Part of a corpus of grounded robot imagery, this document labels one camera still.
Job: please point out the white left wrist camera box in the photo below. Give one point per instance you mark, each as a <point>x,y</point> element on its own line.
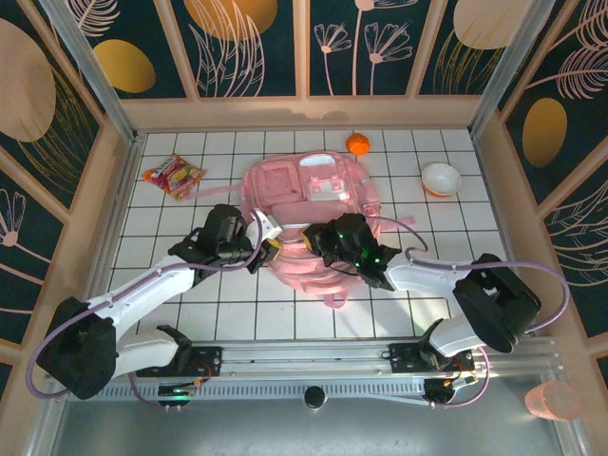
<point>268,224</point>

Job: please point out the small circuit board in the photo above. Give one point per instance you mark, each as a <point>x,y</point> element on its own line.
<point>176,393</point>
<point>446,387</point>

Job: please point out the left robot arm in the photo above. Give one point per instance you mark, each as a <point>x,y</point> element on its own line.
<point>142,294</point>

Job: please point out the orange fruit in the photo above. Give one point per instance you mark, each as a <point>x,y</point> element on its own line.
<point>357,144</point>

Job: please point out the colourful snack packet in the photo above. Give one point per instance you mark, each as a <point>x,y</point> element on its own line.
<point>173,176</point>

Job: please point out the black round knob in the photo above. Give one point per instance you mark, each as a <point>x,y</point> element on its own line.
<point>314,396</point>

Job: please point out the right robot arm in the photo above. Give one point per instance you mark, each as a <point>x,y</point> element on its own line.
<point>494,299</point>

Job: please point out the pink school backpack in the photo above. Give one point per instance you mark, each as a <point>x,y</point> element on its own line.
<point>304,190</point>

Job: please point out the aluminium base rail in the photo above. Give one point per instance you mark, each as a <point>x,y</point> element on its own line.
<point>304,356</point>

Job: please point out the translucent pink cup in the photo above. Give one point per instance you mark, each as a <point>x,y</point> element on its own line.
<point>553,401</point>

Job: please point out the orange and white bowl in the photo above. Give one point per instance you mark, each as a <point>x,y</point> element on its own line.
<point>442,178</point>

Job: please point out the aluminium frame post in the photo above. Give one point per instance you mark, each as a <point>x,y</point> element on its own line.
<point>510,71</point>
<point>95,76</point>

